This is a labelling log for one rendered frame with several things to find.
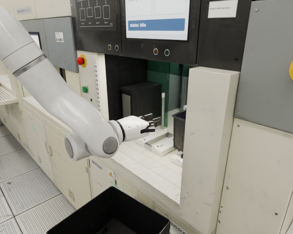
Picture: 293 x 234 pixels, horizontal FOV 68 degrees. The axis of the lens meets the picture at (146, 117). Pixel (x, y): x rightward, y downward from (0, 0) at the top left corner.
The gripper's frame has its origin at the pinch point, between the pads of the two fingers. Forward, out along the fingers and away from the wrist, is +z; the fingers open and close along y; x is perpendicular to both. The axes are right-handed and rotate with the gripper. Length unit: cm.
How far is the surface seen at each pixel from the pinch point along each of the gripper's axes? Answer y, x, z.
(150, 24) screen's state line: -3.3, 32.5, 1.8
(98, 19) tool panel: -34.9, 35.1, 0.1
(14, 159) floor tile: -229, -119, -24
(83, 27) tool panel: -48, 32, -1
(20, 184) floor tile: -171, -119, -30
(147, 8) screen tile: -4.9, 37.4, 1.7
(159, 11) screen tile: 0.4, 36.3, 2.0
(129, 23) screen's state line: -14.1, 33.0, 1.2
